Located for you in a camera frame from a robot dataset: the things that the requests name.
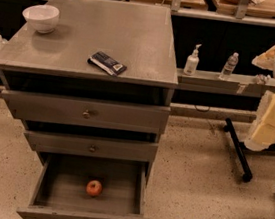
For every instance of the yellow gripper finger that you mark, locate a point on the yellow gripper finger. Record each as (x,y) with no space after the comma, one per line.
(261,134)
(265,60)

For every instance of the red apple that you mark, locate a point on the red apple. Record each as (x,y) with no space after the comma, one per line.
(94,188)

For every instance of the middle drawer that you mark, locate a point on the middle drawer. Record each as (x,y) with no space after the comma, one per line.
(91,146)

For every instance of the top drawer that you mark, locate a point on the top drawer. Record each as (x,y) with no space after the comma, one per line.
(87,112)

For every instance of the grey drawer cabinet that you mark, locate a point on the grey drawer cabinet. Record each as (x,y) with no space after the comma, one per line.
(138,36)

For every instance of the open bottom drawer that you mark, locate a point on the open bottom drawer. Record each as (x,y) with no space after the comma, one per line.
(61,189)

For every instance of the crumpled plastic wrapper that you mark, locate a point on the crumpled plastic wrapper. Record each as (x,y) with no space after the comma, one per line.
(261,79)

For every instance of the clear water bottle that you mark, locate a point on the clear water bottle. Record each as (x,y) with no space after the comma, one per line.
(229,66)

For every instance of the white pump bottle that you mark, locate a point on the white pump bottle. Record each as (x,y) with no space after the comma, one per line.
(192,62)

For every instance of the dark snack packet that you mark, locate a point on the dark snack packet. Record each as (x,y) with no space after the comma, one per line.
(106,63)

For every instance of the white bowl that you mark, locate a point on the white bowl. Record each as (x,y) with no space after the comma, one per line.
(42,18)

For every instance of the black table leg frame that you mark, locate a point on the black table leg frame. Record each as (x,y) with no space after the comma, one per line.
(241,149)

